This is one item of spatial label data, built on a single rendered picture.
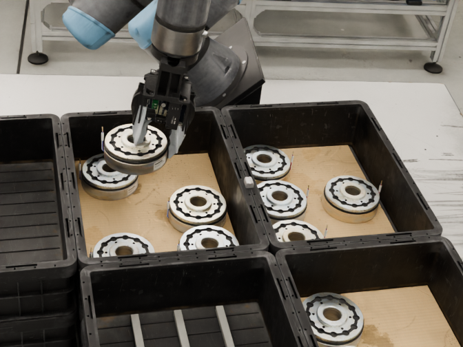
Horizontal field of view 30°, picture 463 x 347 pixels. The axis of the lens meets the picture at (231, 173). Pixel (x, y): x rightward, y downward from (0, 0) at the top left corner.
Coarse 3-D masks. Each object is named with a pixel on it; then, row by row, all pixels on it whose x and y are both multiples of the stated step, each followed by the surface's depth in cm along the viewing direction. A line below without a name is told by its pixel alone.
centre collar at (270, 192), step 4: (272, 188) 157; (276, 188) 157; (280, 188) 158; (268, 192) 156; (272, 192) 156; (276, 192) 157; (280, 192) 157; (284, 192) 157; (288, 192) 157; (268, 196) 155; (288, 196) 156; (292, 196) 156; (268, 200) 155; (272, 200) 155; (276, 200) 155; (284, 200) 155; (288, 200) 155; (292, 200) 156; (276, 204) 154; (280, 204) 154; (284, 204) 154; (288, 204) 155
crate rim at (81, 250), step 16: (80, 112) 159; (96, 112) 160; (112, 112) 160; (128, 112) 161; (208, 112) 164; (64, 128) 155; (224, 128) 160; (64, 144) 151; (224, 144) 156; (240, 176) 149; (80, 208) 138; (256, 208) 143; (80, 224) 137; (256, 224) 139; (80, 240) 132; (80, 256) 130; (112, 256) 130; (128, 256) 131; (144, 256) 132; (160, 256) 132; (176, 256) 132; (80, 272) 131
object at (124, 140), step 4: (128, 132) 141; (132, 132) 142; (124, 136) 140; (128, 136) 141; (148, 136) 141; (124, 140) 139; (148, 140) 140; (124, 144) 139; (128, 144) 139; (132, 144) 139; (140, 144) 139; (144, 144) 139; (148, 144) 140; (132, 148) 139; (136, 148) 139; (140, 148) 139
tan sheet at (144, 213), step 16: (176, 160) 167; (192, 160) 167; (208, 160) 168; (144, 176) 162; (160, 176) 163; (176, 176) 163; (192, 176) 164; (208, 176) 164; (80, 192) 157; (144, 192) 159; (160, 192) 159; (96, 208) 154; (112, 208) 154; (128, 208) 155; (144, 208) 155; (160, 208) 156; (96, 224) 150; (112, 224) 151; (128, 224) 151; (144, 224) 152; (160, 224) 152; (224, 224) 154; (96, 240) 147; (160, 240) 149; (176, 240) 149
